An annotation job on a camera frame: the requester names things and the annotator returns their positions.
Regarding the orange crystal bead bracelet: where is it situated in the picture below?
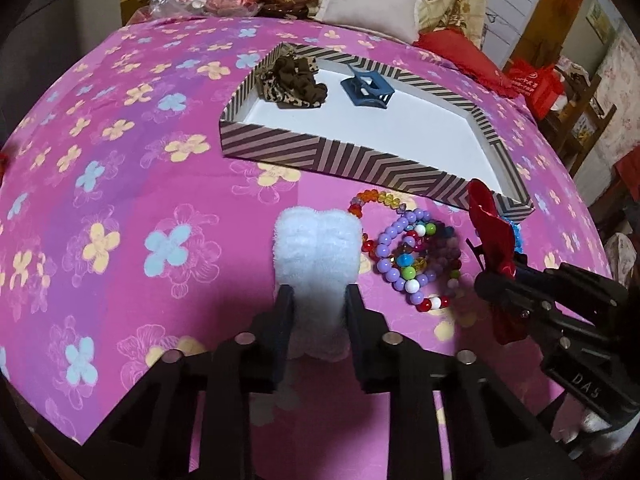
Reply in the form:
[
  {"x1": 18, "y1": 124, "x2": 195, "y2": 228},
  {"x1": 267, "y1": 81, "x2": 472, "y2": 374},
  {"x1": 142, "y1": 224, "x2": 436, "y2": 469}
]
[{"x1": 348, "y1": 189, "x2": 416, "y2": 261}]

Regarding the red cushion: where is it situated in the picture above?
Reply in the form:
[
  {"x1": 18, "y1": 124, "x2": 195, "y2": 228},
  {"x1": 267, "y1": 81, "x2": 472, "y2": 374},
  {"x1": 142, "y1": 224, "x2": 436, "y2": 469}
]
[{"x1": 415, "y1": 29, "x2": 526, "y2": 99}]

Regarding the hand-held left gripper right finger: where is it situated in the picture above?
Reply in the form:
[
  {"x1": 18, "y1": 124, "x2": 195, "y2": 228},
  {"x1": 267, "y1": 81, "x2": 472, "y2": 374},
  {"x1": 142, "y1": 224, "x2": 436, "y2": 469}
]
[{"x1": 345, "y1": 284, "x2": 581, "y2": 480}]

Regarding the leopard print scrunchie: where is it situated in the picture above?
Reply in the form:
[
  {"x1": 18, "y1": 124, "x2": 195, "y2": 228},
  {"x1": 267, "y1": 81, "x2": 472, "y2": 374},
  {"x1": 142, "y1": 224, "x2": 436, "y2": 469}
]
[{"x1": 256, "y1": 62, "x2": 323, "y2": 111}]

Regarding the wooden shelf rack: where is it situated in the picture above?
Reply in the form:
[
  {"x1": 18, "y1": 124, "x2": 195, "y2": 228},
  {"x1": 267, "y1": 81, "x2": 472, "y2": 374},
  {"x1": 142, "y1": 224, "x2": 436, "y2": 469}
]
[{"x1": 542, "y1": 62, "x2": 622, "y2": 181}]

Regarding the white pillow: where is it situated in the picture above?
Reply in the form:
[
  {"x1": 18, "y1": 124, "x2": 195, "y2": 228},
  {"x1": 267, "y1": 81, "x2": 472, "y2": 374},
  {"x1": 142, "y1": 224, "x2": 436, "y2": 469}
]
[{"x1": 320, "y1": 0, "x2": 426, "y2": 44}]

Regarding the pink floral bed sheet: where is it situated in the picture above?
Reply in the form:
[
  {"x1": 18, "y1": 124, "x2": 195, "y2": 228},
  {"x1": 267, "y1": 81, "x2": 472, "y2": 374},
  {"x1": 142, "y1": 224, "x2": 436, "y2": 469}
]
[{"x1": 0, "y1": 15, "x2": 616, "y2": 480}]

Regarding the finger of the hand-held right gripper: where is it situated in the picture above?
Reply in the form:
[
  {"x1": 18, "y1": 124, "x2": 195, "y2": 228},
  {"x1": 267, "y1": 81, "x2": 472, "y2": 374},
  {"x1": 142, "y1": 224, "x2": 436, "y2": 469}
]
[
  {"x1": 474, "y1": 271, "x2": 623, "y2": 362},
  {"x1": 515, "y1": 260, "x2": 630, "y2": 321}
]

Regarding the blue bead bracelet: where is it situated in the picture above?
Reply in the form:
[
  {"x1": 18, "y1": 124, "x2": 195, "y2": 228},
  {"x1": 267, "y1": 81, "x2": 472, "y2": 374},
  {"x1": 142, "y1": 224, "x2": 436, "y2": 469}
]
[{"x1": 501, "y1": 219, "x2": 524, "y2": 255}]

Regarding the red shopping bag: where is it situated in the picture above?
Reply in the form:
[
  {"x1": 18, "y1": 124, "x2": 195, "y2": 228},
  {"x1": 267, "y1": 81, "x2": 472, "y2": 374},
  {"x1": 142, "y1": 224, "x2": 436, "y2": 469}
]
[{"x1": 506, "y1": 57, "x2": 567, "y2": 121}]

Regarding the blue hair claw clip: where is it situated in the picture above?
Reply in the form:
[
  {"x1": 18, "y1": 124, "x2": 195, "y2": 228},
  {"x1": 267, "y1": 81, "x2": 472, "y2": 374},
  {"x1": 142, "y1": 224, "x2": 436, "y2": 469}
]
[{"x1": 340, "y1": 66, "x2": 395, "y2": 110}]

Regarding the multicoloured large bead bracelet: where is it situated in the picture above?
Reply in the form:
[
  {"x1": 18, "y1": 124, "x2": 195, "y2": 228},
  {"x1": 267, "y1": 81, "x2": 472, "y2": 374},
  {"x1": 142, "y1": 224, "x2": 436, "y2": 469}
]
[{"x1": 392, "y1": 221, "x2": 463, "y2": 314}]

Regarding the brown scrunchie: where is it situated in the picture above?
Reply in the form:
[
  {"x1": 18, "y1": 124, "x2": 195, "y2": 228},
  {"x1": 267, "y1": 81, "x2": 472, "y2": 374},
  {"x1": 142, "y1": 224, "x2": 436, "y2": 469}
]
[{"x1": 272, "y1": 54, "x2": 329, "y2": 107}]

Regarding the red satin hair bow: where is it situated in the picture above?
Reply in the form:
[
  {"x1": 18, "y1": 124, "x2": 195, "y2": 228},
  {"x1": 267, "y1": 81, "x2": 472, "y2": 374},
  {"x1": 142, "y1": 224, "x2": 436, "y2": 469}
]
[{"x1": 467, "y1": 178, "x2": 528, "y2": 346}]

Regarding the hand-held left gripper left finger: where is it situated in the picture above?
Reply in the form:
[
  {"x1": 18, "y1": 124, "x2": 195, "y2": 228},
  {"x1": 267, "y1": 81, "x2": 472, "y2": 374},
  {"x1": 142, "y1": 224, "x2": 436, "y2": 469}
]
[{"x1": 75, "y1": 284, "x2": 297, "y2": 480}]

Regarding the wall poster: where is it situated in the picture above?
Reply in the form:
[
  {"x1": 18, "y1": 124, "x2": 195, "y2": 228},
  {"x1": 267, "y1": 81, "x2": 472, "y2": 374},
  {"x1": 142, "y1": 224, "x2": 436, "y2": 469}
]
[{"x1": 584, "y1": 0, "x2": 617, "y2": 45}]

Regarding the striped cardboard box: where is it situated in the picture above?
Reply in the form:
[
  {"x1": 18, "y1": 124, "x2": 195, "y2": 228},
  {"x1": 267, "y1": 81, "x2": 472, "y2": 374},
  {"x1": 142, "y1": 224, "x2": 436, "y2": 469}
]
[{"x1": 219, "y1": 42, "x2": 535, "y2": 223}]

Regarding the white fluffy scrunchie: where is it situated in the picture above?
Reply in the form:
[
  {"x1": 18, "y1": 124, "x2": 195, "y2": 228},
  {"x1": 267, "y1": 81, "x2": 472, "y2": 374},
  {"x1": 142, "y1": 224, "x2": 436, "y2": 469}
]
[{"x1": 274, "y1": 207, "x2": 363, "y2": 361}]

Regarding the magenta bead bracelet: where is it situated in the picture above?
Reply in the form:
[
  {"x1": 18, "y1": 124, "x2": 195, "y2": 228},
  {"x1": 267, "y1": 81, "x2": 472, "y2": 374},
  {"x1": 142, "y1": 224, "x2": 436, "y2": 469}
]
[{"x1": 425, "y1": 226, "x2": 463, "y2": 273}]

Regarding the purple bead bracelet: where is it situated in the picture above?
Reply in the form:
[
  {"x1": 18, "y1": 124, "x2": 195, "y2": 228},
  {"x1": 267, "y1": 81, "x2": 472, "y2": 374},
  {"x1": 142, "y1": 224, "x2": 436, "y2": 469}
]
[{"x1": 376, "y1": 210, "x2": 426, "y2": 294}]

